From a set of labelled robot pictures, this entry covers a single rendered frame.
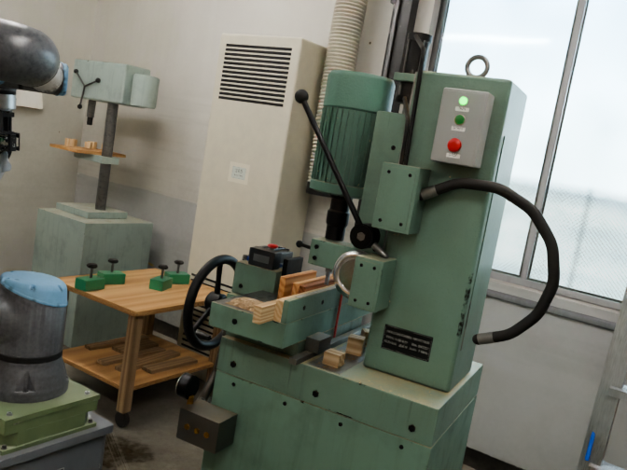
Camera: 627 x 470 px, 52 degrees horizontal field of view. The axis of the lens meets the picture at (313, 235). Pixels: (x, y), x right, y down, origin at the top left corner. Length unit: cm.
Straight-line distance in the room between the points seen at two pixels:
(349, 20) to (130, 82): 129
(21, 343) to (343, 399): 74
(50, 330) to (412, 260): 85
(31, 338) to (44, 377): 10
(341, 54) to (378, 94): 154
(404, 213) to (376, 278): 16
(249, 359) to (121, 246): 232
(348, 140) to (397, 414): 66
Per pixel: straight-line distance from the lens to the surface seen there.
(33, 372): 164
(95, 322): 391
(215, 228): 339
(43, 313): 161
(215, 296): 192
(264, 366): 162
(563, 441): 301
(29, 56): 139
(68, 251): 381
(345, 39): 319
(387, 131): 160
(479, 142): 143
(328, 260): 170
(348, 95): 163
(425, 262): 152
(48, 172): 464
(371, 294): 148
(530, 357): 296
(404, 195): 145
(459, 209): 150
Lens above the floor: 131
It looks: 8 degrees down
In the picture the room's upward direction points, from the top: 10 degrees clockwise
